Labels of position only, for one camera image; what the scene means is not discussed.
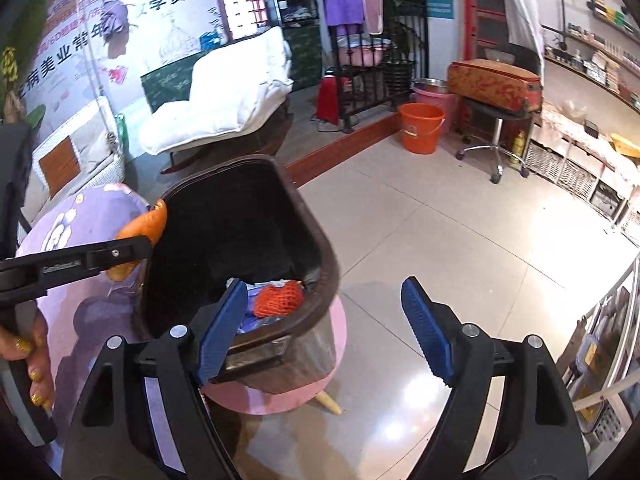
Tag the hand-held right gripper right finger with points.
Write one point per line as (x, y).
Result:
(425, 325)

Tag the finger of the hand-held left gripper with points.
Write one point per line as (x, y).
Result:
(120, 255)

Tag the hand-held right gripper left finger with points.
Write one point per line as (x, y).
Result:
(220, 330)

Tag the yellow-orange wrapper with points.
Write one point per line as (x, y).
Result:
(150, 225)

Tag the mesh foam fruit net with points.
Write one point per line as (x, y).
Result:
(277, 300)

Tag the dark brown waste bin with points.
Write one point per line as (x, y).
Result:
(240, 220)

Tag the person's left hand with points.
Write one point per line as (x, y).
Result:
(39, 345)

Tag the white wicker swing sofa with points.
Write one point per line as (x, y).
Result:
(100, 175)

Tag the pink round stool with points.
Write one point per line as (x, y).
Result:
(280, 400)

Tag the brown cushion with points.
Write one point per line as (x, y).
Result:
(59, 167)

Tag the beige cushion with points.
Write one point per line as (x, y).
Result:
(92, 137)

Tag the white padded lounge chair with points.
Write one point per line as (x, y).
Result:
(225, 100)

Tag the chrome wheeled stool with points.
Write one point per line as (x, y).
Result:
(495, 145)

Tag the orange bucket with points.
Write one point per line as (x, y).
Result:
(421, 130)

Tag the yellow oil bottle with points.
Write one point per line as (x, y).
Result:
(518, 149)

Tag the banana plant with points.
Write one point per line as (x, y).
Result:
(7, 67)

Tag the white cube storage cabinet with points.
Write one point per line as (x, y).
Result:
(575, 175)

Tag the blue bag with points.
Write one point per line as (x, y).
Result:
(211, 40)

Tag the metal basin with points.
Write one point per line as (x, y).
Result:
(430, 85)

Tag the red panel heater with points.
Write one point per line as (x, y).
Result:
(328, 100)

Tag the pink lace cloth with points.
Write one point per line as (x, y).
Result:
(575, 130)

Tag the black iron railing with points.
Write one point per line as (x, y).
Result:
(400, 75)

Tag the yellow tray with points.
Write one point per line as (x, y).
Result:
(627, 146)

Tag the pink washbasin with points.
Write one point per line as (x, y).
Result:
(362, 52)

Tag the black office chair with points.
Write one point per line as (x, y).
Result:
(522, 57)

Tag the black display box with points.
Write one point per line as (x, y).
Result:
(296, 10)

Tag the red ladder shelf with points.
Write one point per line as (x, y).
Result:
(487, 10)

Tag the pink towel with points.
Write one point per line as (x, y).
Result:
(372, 5)

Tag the white curtain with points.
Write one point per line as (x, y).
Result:
(522, 10)

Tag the large printed wall mural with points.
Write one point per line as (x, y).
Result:
(65, 60)

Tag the blue wall sign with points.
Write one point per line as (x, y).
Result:
(440, 8)

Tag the curved wall shelving with products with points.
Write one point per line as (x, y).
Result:
(600, 60)

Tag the black pipe wall fixture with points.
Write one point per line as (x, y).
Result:
(567, 10)

